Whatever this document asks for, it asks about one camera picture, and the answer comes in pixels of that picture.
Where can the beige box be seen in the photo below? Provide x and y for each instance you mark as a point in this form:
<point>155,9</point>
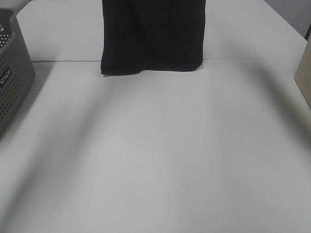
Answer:
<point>303,74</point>

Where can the grey perforated plastic basket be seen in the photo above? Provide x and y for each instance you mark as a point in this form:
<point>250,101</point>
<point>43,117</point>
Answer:
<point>17,72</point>

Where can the dark grey towel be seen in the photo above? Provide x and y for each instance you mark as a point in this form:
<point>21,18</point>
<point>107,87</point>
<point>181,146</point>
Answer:
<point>165,35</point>

